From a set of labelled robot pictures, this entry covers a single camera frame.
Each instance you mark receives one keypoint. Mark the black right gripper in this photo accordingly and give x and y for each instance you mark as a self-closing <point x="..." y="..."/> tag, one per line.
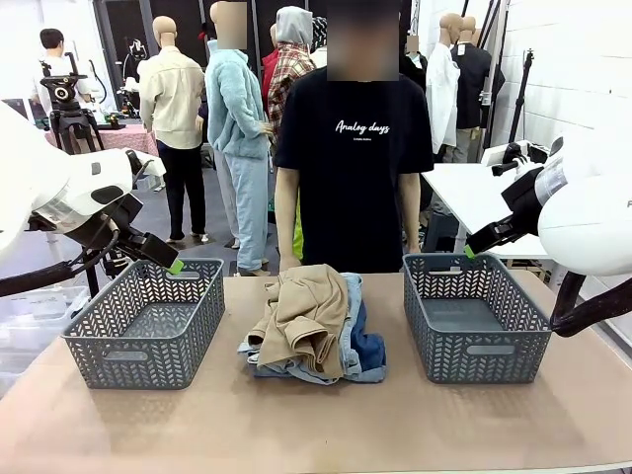
<point x="526" y="200"/>

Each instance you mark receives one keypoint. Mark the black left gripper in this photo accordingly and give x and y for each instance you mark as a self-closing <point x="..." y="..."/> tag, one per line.
<point x="111" y="224"/>

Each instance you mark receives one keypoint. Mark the light blue denim shorts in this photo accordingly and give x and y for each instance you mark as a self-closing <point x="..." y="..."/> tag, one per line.
<point x="353" y="296"/>

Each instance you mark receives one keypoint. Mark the beige top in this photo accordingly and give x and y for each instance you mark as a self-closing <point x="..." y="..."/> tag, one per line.
<point x="306" y="306"/>

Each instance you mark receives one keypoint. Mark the dark blue denim shorts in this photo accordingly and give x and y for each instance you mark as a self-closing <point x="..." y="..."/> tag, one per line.
<point x="370" y="345"/>

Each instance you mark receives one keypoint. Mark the person's left forearm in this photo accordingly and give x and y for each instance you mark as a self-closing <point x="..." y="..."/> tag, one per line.
<point x="411" y="224"/>

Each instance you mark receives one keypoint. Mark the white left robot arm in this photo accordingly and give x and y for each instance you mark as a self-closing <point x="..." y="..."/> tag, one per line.
<point x="44" y="173"/>

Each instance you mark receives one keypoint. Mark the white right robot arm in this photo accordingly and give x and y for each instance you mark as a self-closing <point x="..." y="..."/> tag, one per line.
<point x="587" y="222"/>

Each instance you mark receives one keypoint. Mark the person's right forearm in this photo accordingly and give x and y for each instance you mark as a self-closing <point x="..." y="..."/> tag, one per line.
<point x="286" y="232"/>

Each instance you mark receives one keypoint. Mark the person's left hand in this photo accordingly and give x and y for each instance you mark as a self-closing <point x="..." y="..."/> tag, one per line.
<point x="413" y="248"/>

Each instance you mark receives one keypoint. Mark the person's right hand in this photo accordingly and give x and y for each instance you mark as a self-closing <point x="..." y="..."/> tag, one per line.
<point x="290" y="263"/>

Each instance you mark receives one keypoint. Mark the large white table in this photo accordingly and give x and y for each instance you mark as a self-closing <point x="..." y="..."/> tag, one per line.
<point x="469" y="197"/>

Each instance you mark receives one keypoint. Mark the dark grey bin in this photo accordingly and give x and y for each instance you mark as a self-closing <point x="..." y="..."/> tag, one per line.
<point x="442" y="232"/>

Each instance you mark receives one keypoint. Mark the red checked tablecloth table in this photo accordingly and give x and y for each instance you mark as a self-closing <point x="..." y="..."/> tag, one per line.
<point x="128" y="138"/>

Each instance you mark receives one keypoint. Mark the grey plastic woven basket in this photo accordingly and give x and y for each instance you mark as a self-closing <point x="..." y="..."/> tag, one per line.
<point x="484" y="365"/>
<point x="148" y="365"/>

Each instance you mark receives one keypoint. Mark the clear plastic storage box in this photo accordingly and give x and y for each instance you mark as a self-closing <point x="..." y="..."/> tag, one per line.
<point x="34" y="316"/>

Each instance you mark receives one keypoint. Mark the black light stand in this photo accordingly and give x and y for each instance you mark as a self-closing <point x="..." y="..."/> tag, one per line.
<point x="523" y="94"/>

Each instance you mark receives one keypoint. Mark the mannequin in white shirt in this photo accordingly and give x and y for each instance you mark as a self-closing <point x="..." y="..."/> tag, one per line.
<point x="442" y="94"/>

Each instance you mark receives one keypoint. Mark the mannequin in cream shirt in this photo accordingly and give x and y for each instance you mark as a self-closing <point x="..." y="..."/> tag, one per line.
<point x="173" y="99"/>

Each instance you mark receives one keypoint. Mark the mannequin in black shirt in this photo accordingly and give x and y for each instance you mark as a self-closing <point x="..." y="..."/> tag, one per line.
<point x="471" y="84"/>

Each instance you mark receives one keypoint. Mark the person in black T-shirt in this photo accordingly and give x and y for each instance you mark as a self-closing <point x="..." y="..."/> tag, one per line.
<point x="355" y="173"/>

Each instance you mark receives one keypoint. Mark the mannequin in light blue fleece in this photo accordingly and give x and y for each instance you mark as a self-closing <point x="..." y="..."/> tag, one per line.
<point x="237" y="108"/>

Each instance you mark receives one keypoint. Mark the background person in black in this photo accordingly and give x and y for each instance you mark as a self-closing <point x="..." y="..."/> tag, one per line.
<point x="414" y="64"/>

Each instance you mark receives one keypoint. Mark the background person in white shirt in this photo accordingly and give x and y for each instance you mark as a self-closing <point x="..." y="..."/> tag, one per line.
<point x="56" y="69"/>

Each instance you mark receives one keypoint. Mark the mannequin in red top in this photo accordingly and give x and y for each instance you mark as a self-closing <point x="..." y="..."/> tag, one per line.
<point x="269" y="74"/>

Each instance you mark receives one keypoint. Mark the mannequin in plaid hooded shirt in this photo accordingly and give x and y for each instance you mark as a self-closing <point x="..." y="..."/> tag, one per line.
<point x="291" y="69"/>

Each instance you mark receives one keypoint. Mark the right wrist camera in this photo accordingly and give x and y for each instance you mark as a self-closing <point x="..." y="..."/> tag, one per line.
<point x="513" y="155"/>

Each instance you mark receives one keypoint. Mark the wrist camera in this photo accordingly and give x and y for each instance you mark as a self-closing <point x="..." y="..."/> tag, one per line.
<point x="150" y="165"/>
<point x="513" y="155"/>

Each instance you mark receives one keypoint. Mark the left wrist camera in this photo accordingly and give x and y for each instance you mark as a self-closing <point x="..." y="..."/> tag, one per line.
<point x="150" y="165"/>

